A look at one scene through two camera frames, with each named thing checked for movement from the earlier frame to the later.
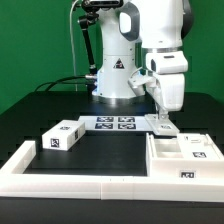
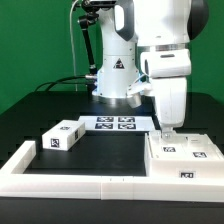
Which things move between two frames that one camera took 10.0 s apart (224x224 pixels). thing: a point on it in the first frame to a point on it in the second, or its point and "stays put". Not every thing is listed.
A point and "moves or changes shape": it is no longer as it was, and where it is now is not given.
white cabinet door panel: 198,146 stays put
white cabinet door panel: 162,127 moves or changes shape
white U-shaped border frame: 14,182 stays put
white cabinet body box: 186,156 stays put
